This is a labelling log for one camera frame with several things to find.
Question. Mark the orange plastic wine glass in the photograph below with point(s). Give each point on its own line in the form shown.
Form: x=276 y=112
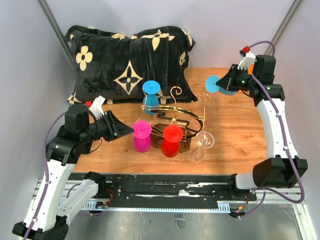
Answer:
x=250 y=69

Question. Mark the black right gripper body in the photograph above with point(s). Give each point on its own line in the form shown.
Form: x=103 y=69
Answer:
x=243 y=80

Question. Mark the red plastic wine glass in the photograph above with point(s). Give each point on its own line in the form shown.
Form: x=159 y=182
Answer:
x=172 y=134

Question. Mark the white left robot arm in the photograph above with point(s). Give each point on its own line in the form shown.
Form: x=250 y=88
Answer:
x=49 y=219

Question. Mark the gold wire wine glass rack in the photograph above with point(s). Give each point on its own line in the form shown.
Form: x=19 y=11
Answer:
x=189 y=122

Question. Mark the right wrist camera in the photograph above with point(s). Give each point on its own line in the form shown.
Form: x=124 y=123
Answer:
x=248 y=58

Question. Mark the magenta plastic wine glass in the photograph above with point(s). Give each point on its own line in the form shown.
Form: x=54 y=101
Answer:
x=141 y=136

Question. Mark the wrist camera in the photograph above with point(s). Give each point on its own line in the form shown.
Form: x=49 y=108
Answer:
x=95 y=106
x=248 y=58

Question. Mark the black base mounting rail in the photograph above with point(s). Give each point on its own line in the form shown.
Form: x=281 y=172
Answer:
x=179 y=192

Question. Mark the black floral pattern pillow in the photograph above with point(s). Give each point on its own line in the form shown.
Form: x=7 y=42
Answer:
x=115 y=66

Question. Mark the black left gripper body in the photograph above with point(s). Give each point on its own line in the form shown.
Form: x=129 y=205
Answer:
x=104 y=128

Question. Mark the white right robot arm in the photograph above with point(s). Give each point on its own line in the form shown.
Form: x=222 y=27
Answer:
x=283 y=168

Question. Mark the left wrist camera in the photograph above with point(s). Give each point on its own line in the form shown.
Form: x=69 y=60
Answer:
x=95 y=106

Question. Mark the clear glass wine glass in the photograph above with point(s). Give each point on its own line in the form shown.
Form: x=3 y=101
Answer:
x=204 y=140

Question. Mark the light blue plastic wine glass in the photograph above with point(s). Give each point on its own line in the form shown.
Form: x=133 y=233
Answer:
x=212 y=87

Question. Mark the black cloth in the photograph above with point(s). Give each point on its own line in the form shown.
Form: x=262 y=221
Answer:
x=92 y=146

